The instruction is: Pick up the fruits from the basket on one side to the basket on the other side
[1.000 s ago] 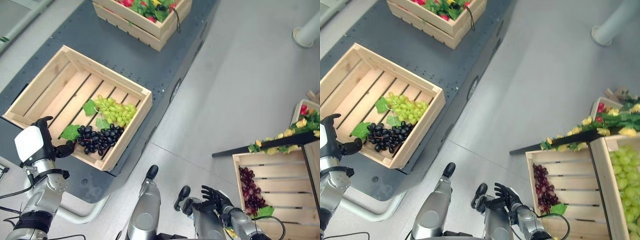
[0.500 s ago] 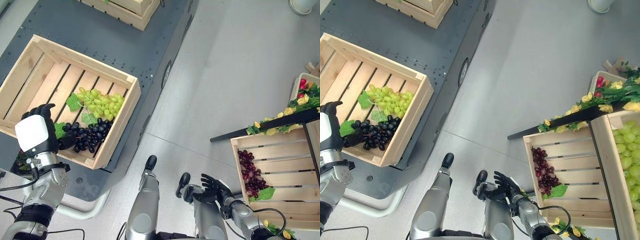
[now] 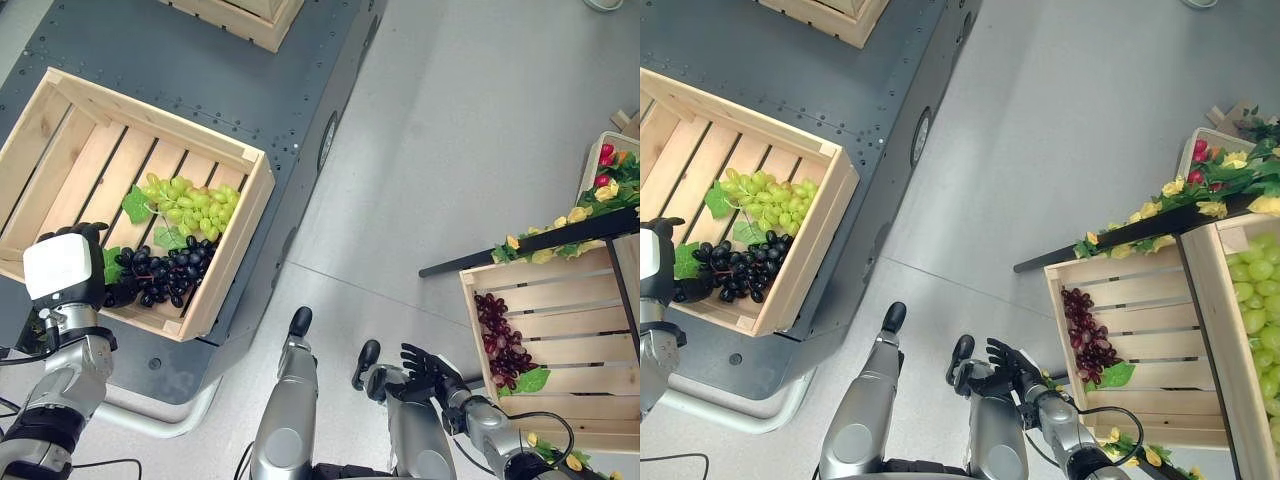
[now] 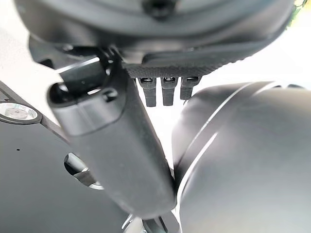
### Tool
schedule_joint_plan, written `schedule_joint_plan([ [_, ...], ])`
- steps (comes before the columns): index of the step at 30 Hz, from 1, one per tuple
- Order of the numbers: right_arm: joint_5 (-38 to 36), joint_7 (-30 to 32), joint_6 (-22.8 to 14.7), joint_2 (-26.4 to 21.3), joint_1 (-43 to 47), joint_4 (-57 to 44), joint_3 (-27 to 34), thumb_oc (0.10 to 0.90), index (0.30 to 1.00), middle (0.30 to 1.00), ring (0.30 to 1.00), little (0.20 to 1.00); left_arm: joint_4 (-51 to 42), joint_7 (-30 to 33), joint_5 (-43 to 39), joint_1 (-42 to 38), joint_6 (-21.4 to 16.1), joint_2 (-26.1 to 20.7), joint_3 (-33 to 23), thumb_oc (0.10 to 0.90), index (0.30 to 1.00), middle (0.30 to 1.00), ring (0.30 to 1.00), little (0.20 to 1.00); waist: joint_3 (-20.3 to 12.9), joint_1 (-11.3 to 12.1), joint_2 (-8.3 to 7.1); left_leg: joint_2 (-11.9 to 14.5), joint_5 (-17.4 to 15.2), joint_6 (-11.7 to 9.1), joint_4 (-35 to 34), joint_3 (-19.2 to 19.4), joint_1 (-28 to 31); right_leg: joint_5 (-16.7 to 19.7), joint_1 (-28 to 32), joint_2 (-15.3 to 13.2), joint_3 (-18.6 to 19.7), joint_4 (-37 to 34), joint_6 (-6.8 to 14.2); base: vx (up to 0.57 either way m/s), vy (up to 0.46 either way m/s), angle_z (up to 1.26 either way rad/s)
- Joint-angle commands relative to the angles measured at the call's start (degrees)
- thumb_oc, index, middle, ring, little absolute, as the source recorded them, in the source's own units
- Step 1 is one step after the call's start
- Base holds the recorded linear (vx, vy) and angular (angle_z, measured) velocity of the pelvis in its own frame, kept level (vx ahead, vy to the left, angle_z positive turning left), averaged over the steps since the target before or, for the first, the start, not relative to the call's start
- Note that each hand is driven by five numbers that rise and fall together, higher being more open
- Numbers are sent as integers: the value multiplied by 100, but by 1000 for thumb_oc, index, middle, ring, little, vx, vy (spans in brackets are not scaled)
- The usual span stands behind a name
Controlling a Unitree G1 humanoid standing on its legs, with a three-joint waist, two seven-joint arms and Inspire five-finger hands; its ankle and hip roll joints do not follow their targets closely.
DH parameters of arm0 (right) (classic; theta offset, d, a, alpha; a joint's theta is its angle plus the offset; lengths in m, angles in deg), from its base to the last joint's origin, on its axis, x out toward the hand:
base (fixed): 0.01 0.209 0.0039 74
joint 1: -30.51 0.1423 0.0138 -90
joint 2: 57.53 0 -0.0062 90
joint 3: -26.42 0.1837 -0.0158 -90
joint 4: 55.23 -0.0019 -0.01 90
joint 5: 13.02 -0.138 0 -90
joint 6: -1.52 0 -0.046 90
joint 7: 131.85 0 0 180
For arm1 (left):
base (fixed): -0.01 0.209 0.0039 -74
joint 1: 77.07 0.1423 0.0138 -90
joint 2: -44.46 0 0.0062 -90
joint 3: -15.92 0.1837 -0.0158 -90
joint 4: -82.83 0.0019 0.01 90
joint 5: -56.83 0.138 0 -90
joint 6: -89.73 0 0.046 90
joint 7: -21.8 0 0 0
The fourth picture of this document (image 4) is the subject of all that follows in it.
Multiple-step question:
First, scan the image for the dark grey robot body panel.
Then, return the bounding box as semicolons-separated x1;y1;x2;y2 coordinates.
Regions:
0;81;133;233

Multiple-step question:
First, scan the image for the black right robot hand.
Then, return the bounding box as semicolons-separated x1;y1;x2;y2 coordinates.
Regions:
13;0;296;219

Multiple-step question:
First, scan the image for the green leafy plant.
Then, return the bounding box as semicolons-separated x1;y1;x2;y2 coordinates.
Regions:
288;4;299;28

